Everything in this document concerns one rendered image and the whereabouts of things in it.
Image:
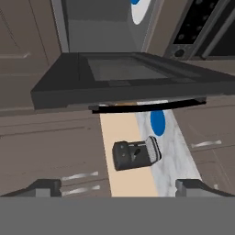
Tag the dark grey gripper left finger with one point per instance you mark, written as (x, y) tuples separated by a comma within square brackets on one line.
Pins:
[(46, 186)]

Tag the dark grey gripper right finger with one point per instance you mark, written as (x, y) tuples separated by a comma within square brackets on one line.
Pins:
[(189, 187)]

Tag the black microwave door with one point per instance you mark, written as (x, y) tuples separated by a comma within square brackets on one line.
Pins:
[(67, 88)]

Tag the grey microwave oven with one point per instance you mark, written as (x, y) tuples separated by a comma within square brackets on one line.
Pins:
[(104, 27)]

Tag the white round microwave plate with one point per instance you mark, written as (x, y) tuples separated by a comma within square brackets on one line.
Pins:
[(143, 12)]

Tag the brown cupboard door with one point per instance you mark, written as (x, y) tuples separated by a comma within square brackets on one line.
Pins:
[(21, 30), (46, 143)]

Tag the brown drawer front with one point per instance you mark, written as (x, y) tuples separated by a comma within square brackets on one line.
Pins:
[(208, 125)]

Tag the black toaster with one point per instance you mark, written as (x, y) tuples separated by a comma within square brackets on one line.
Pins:
[(133, 154)]

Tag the blue round plate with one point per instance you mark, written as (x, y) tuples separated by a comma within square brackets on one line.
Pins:
[(157, 122)]

